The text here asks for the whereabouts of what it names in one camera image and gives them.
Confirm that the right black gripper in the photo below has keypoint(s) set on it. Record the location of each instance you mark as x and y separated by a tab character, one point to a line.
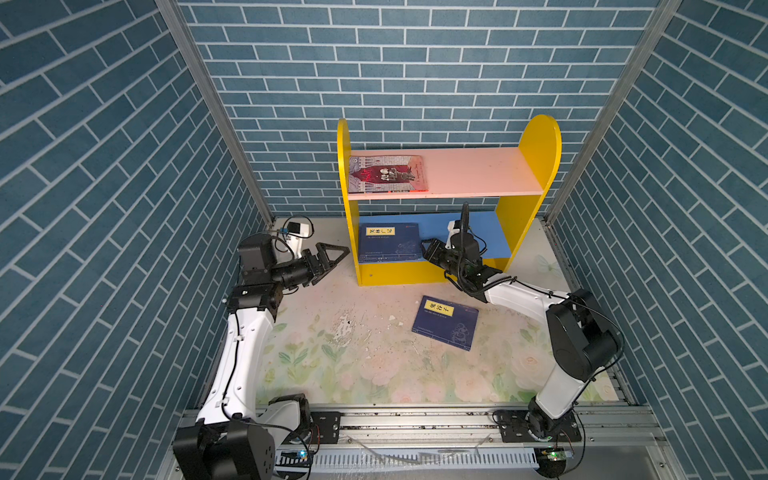
435	249

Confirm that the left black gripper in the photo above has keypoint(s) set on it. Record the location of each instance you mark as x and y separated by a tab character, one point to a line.
310	272

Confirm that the navy book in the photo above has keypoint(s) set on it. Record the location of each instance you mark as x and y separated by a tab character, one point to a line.
389	242
447	322

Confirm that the pink red cover book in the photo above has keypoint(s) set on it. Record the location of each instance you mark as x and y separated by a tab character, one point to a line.
387	174

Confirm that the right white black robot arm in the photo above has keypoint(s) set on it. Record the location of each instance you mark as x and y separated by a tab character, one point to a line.
584	341

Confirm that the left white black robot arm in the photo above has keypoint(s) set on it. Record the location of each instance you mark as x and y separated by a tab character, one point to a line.
229	439

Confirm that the yellow pink blue bookshelf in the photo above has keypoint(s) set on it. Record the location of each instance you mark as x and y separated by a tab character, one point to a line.
519	177

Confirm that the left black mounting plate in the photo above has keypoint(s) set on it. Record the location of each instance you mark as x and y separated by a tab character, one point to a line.
325	427

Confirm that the black mounting plate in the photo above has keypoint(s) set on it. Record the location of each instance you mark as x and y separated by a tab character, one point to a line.
520	426
325	427

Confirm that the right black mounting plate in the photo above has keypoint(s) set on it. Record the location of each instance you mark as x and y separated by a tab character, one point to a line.
520	426

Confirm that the left green circuit board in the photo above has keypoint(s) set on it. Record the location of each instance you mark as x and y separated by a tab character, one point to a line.
294	459

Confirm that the green circuit board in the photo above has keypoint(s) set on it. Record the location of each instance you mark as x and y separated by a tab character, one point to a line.
552	462
294	459

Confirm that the right green circuit board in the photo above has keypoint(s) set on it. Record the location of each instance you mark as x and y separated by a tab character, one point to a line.
552	462

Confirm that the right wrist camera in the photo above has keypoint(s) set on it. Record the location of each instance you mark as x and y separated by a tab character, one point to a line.
454	228

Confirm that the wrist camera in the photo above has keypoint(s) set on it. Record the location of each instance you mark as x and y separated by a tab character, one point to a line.
454	228
295	231

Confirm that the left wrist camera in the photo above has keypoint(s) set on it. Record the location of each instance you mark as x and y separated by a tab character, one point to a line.
295	231

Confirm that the white slotted cable duct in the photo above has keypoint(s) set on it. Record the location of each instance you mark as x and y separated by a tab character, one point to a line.
391	460

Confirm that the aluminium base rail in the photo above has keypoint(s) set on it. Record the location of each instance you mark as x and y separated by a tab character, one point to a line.
619	441

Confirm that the left aluminium corner post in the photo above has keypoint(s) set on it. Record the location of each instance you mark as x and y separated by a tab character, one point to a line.
182	36

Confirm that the aluminium corner post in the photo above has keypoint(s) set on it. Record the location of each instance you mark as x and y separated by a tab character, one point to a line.
657	24
182	36

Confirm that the right aluminium corner post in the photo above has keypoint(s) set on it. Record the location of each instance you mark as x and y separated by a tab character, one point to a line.
657	24

